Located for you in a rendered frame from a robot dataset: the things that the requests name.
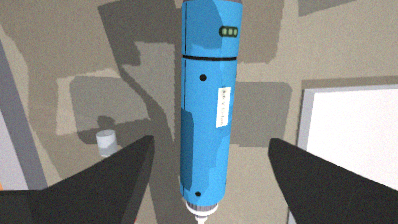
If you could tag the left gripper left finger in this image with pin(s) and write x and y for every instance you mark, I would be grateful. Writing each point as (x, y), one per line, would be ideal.
(108, 192)

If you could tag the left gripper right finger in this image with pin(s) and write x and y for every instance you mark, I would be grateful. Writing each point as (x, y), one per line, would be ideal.
(318, 191)

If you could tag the red hand nut driver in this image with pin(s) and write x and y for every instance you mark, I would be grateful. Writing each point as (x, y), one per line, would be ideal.
(107, 144)

